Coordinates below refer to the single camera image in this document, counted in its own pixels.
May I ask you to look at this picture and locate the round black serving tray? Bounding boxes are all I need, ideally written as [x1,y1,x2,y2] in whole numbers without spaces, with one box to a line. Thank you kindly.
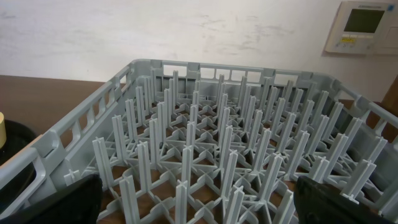
[0,119,38,215]

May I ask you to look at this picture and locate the grey plastic dishwasher rack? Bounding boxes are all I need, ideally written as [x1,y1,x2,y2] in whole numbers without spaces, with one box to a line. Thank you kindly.
[1,59,397,223]

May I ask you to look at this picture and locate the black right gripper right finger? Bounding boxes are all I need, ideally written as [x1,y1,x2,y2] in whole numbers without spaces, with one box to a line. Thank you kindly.
[294,176,392,224]

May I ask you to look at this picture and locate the wall thermostat control panel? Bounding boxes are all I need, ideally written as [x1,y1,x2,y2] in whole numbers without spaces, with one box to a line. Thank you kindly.
[324,1,397,55]

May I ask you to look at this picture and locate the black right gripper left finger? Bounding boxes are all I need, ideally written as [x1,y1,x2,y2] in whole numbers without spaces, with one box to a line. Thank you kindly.
[1,174,102,224]

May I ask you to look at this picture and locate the yellow bowl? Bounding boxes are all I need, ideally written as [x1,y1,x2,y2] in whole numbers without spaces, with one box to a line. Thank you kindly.
[0,113,7,149]

